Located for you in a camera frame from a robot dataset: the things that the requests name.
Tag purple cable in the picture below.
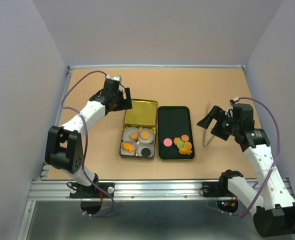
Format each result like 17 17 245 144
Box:
61 70 115 218
221 96 281 219

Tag orange shell cookie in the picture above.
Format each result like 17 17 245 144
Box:
180 134 190 143
129 132 138 141

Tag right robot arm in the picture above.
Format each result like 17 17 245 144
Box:
197 103 295 238

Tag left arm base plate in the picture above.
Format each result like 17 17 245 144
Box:
66 182 115 199

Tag aluminium front rail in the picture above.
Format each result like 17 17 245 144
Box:
27 177 295 201

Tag pink round cookie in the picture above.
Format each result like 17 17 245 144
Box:
163 138 173 147

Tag gold tin lid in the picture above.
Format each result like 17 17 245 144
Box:
123 99 158 126

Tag green round cookie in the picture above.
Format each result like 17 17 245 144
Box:
176 140 185 149

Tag white paper cup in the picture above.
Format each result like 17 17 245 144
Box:
120 141 138 156
122 127 139 141
138 128 155 144
136 143 155 158

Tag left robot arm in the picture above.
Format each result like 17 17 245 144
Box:
45 87 132 197

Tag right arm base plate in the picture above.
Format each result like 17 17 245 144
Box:
201 181 233 198

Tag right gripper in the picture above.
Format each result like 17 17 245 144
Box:
196 105 240 140

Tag white paper cup front right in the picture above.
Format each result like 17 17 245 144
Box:
136 143 155 158

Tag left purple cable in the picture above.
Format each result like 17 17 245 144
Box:
61 70 115 218

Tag white paper cup back right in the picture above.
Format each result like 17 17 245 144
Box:
138 128 155 144

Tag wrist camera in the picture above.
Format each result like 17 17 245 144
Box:
225 97 240 118
105 75 122 83

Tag white paper cup back left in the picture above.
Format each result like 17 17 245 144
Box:
122 127 139 141

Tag black tray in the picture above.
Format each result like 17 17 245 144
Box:
157 106 195 161

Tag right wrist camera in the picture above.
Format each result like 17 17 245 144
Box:
225 97 240 118

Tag metal tongs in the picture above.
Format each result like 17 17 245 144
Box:
202 101 214 148

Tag white paper cup front left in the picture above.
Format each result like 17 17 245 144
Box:
120 141 138 156

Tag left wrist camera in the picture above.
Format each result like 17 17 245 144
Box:
105 75 122 83

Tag orange star cookie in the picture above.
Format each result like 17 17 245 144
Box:
173 137 181 145

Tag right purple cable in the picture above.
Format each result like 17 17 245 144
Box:
221 96 281 219

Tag orange fish cookie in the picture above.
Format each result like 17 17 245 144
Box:
179 147 193 156
122 142 135 153

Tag gold cookie tin base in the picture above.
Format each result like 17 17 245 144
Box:
119 124 157 161

